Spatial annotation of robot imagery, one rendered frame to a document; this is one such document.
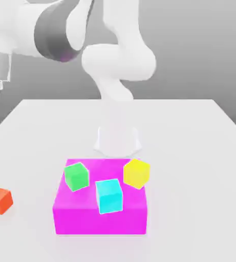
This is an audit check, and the small green cube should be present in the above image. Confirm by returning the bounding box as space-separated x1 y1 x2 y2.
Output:
63 162 90 192

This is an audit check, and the small cyan cube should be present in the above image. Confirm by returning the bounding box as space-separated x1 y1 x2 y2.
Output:
95 178 124 215

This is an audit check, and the small yellow cube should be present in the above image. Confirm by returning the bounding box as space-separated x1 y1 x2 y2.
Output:
123 159 151 190

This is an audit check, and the large magenta box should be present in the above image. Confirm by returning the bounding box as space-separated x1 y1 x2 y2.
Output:
52 158 148 235

